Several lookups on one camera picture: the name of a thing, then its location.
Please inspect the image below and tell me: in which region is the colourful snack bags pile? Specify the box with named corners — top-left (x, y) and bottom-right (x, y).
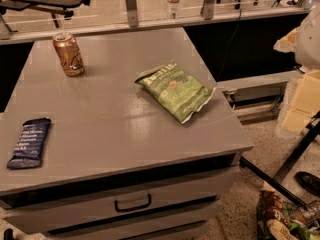
top-left (256, 182), bottom-right (320, 240)

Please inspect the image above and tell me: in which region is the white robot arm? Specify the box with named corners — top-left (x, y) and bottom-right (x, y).
top-left (274, 6), bottom-right (320, 133)

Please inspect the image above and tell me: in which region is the green jalapeno chip bag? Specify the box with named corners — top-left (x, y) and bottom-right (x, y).
top-left (135, 61), bottom-right (215, 124)

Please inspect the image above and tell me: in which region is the black drawer handle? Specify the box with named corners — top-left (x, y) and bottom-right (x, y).
top-left (114, 194), bottom-right (152, 213)

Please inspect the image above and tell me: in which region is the dark blue snack bar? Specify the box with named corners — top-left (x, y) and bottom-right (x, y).
top-left (7, 118), bottom-right (51, 170)

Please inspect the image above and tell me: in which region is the black shoe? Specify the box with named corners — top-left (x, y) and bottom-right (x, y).
top-left (295, 171), bottom-right (320, 197)

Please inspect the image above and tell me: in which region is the clear plastic water bottle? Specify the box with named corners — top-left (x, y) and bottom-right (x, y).
top-left (167, 0), bottom-right (180, 20)

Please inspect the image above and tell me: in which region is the black metal frame leg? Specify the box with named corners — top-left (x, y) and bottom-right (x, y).
top-left (240, 112), bottom-right (320, 206)

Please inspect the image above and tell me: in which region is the gold soda can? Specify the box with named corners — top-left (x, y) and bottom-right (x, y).
top-left (53, 32), bottom-right (84, 77)

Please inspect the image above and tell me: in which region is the grey metal railing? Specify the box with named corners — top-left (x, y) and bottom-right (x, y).
top-left (0, 0), bottom-right (306, 45)

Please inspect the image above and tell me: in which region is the grey drawer cabinet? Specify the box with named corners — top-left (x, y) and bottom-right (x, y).
top-left (0, 28), bottom-right (252, 240)

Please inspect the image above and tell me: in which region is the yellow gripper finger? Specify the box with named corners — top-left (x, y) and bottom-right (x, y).
top-left (282, 70), bottom-right (320, 133)
top-left (273, 28), bottom-right (297, 53)

